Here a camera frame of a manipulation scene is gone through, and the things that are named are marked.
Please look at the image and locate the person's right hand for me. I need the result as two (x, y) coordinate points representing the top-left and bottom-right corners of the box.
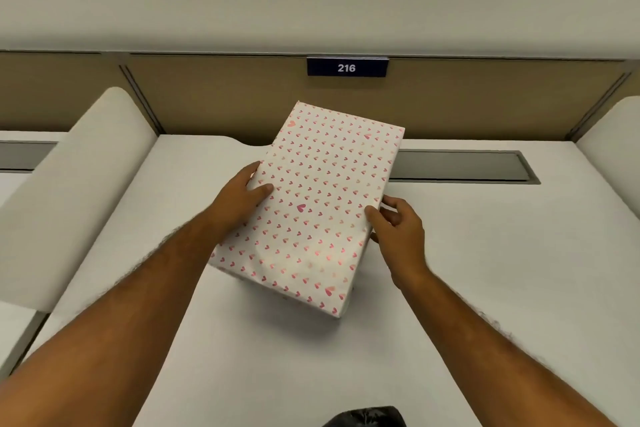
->
(364, 195), (432, 293)

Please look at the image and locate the person's left hand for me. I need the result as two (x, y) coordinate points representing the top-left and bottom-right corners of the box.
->
(208, 161), (275, 243)

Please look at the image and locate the heart-patterned gift box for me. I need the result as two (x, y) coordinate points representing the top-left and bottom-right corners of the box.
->
(208, 101), (406, 320)

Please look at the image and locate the person's right forearm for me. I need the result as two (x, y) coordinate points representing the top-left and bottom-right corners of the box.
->
(397, 266), (620, 427)

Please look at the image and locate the person's left forearm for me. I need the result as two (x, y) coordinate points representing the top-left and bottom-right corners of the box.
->
(0, 209), (237, 427)

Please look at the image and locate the brown partition panel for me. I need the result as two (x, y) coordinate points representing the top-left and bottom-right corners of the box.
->
(125, 52), (635, 141)
(0, 51), (162, 136)

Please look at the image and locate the dark blue number sign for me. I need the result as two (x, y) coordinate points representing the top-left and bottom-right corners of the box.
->
(307, 57), (390, 77)

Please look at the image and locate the white curved desk divider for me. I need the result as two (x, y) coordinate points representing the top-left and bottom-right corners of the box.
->
(0, 86), (159, 313)
(575, 96), (640, 221)

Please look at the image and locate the black plastic bag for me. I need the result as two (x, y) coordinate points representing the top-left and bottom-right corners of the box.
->
(322, 406), (407, 427)

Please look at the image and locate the grey desk cable slot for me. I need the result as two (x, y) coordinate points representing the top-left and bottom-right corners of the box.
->
(389, 150), (542, 185)
(0, 140), (60, 173)

